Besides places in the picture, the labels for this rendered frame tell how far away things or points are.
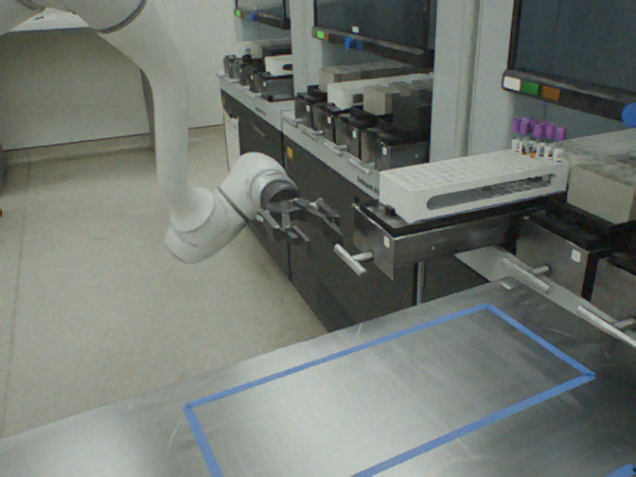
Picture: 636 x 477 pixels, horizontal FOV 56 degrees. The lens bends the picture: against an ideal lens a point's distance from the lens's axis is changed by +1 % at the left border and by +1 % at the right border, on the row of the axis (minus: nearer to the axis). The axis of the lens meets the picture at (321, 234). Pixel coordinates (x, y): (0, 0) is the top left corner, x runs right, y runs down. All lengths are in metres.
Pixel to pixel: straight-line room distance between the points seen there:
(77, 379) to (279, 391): 1.55
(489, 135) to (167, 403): 0.79
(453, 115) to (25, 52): 3.39
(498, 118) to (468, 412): 0.68
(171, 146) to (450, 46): 0.56
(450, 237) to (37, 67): 3.63
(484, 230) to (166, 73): 0.56
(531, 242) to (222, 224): 0.60
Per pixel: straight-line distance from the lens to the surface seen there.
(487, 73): 1.14
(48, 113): 4.34
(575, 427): 0.56
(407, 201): 0.88
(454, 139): 1.24
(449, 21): 1.24
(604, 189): 0.94
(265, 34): 2.68
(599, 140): 1.19
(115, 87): 4.32
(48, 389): 2.07
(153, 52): 1.01
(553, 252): 0.92
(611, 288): 0.86
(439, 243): 0.91
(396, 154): 1.30
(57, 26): 3.56
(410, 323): 0.65
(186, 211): 1.20
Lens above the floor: 1.18
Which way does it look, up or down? 25 degrees down
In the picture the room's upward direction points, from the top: 2 degrees counter-clockwise
